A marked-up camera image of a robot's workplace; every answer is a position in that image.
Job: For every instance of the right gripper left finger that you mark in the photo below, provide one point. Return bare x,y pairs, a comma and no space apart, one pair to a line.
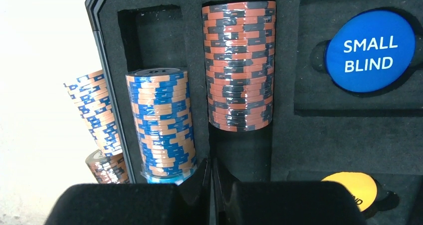
137,204

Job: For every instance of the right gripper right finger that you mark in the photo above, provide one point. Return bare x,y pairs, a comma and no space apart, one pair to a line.
281,203

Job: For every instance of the orange black chip stack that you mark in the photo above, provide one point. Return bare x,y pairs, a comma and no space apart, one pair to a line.
239,48

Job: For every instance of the black poker set case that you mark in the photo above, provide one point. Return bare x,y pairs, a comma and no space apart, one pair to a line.
316,127

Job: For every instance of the yellow big blind button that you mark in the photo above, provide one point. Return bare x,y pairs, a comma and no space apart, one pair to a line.
361,186

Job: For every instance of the brown black chip stack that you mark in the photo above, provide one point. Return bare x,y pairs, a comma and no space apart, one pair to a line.
108,170

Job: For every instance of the blue chip stack in case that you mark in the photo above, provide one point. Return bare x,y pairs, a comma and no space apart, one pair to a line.
161,106

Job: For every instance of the blue small blind button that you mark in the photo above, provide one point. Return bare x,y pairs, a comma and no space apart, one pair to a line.
371,51

